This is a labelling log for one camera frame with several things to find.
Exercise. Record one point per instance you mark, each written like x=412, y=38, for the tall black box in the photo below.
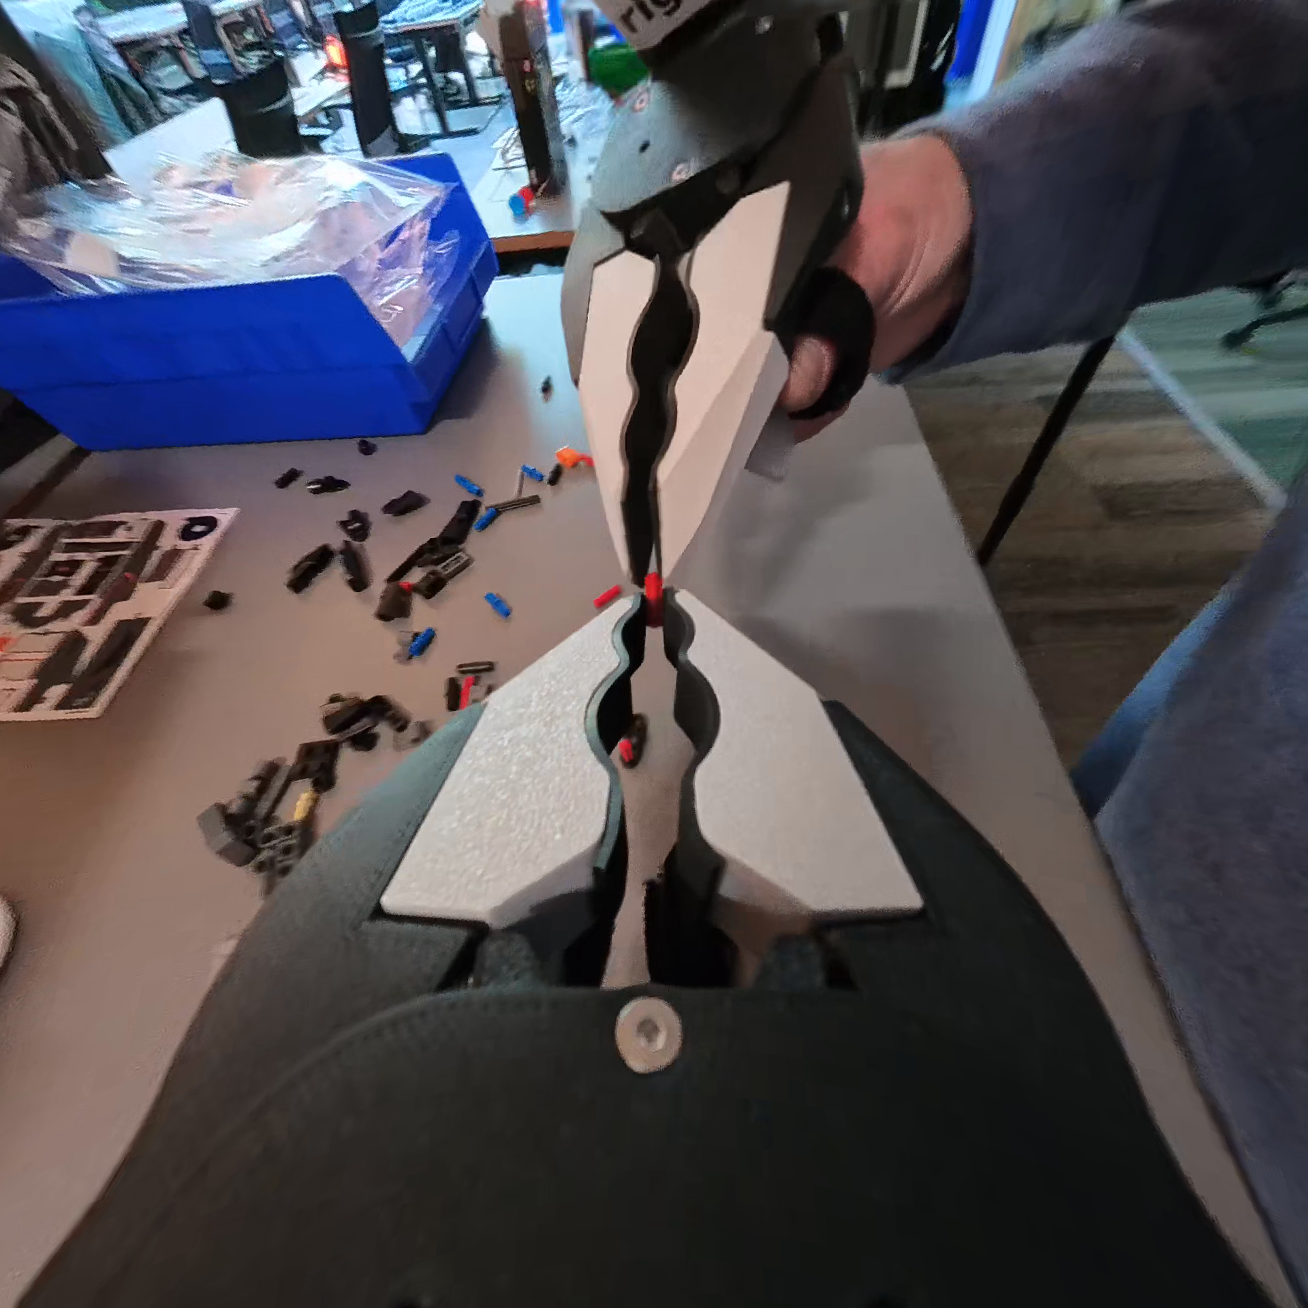
x=534, y=92

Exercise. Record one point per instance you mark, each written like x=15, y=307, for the lego sticker sheet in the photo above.
x=102, y=614

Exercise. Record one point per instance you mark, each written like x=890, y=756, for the scattered loose lego pieces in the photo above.
x=317, y=563

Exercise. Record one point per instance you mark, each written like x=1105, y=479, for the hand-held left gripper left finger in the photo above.
x=512, y=807

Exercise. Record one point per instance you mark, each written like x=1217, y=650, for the grey background table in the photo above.
x=154, y=144

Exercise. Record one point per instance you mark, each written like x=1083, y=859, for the black cylinder stand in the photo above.
x=367, y=82
x=261, y=92

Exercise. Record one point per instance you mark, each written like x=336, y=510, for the person's right forearm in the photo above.
x=1125, y=173

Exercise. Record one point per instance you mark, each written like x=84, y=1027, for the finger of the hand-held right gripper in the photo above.
x=604, y=388
x=731, y=307

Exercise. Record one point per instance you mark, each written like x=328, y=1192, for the crumpled clear plastic bags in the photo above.
x=205, y=225

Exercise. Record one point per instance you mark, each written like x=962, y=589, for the blue storage bin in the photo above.
x=256, y=357

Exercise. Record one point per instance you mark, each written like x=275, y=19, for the person's right hand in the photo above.
x=910, y=245

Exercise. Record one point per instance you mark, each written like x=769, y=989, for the green round object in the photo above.
x=619, y=69

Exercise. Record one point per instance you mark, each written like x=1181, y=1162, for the black metal leg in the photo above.
x=1043, y=455

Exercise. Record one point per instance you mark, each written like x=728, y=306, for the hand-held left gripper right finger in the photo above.
x=798, y=818

